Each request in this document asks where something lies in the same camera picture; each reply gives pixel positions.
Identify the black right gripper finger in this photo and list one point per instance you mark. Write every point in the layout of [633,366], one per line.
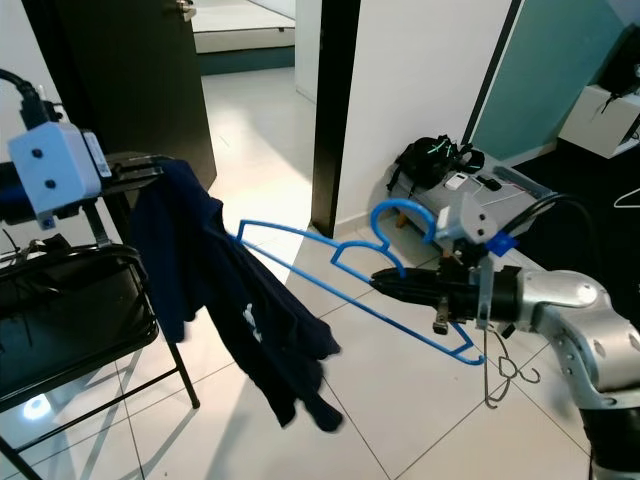
[415,276]
[418,294]

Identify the blue plastic clothes hanger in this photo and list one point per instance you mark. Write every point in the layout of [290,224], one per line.
[400,205]

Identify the navy blue printed shirt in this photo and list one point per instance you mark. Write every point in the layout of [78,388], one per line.
[210,290]

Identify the small white device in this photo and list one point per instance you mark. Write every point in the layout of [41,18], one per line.
[458,182]

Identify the black pouch with cyan mark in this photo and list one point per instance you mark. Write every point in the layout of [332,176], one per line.
[435,160]

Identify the grey hard case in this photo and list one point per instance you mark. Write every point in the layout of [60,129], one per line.
[520,185]

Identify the black folding chair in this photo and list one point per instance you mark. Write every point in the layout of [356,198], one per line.
[80,320]

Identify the white bed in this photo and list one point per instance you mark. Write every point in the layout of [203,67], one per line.
[245,20]

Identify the white drawer cabinet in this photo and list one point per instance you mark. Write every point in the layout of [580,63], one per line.
[605,120]

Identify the teal glass panel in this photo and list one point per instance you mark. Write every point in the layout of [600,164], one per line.
[550,70]

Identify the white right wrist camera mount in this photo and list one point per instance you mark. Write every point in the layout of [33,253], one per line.
[475,225]

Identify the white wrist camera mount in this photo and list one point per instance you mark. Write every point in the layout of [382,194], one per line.
[475,225]
[55,175]

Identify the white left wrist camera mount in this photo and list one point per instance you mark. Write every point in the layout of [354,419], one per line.
[55,175]

